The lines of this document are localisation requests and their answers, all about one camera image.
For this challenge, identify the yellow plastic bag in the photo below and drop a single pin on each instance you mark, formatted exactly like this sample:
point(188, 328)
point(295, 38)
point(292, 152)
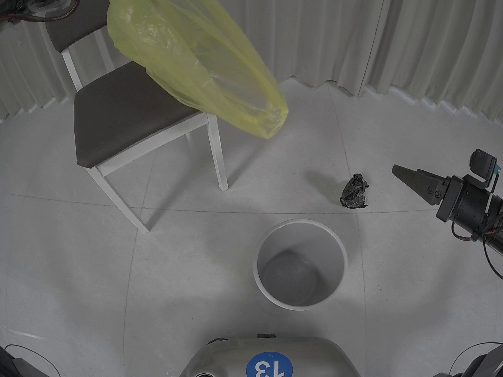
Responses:
point(188, 53)

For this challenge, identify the white trash bin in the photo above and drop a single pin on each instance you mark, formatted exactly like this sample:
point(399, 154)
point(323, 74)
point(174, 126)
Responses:
point(275, 249)

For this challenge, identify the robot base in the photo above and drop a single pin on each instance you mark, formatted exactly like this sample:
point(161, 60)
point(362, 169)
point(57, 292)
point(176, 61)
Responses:
point(220, 359)

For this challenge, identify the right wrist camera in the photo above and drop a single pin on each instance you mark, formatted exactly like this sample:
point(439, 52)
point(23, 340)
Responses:
point(484, 165)

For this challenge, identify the cream curtain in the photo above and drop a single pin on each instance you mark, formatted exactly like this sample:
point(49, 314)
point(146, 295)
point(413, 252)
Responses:
point(440, 33)
point(306, 26)

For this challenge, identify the black plastic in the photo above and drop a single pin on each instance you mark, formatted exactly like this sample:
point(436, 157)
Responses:
point(353, 193)

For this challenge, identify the white chair with grey cushions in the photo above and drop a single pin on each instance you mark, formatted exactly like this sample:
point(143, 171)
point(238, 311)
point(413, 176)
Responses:
point(125, 112)

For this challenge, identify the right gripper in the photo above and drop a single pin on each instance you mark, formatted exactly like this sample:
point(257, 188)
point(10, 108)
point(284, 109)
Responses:
point(467, 206)

